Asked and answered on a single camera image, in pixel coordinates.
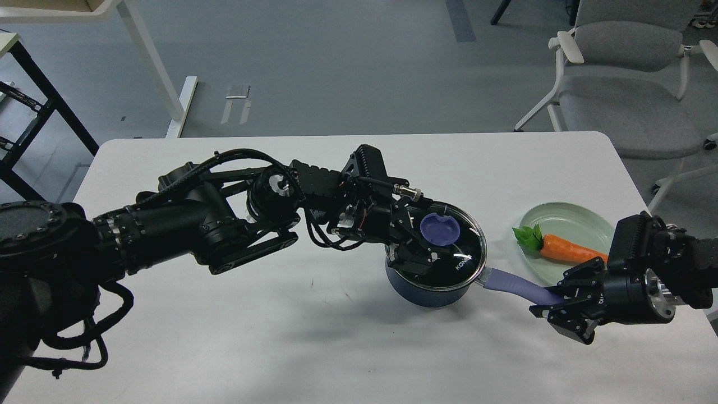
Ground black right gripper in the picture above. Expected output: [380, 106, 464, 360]
[529, 258, 675, 345]

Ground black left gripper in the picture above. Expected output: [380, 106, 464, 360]
[331, 186, 441, 277]

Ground glass lid with purple knob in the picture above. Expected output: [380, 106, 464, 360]
[386, 202, 486, 292]

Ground blue saucepan with purple handle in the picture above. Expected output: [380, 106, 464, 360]
[384, 202, 567, 309]

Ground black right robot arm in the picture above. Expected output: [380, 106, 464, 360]
[529, 213, 716, 345]

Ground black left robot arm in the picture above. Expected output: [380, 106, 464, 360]
[1, 145, 433, 396]

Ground pale green glass plate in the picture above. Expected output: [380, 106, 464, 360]
[519, 202, 616, 286]

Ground orange toy carrot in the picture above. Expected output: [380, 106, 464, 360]
[512, 224, 609, 264]

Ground grey office chair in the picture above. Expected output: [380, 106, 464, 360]
[514, 1, 716, 212]

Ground black metal rack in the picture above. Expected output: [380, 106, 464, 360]
[1, 31, 99, 200]

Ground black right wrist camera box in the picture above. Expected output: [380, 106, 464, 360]
[606, 210, 666, 274]

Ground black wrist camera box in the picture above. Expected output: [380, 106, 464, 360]
[606, 210, 666, 274]
[341, 145, 389, 182]

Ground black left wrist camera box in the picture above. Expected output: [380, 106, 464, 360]
[341, 145, 389, 182]

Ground white desk frame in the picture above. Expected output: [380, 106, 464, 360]
[2, 1, 199, 139]

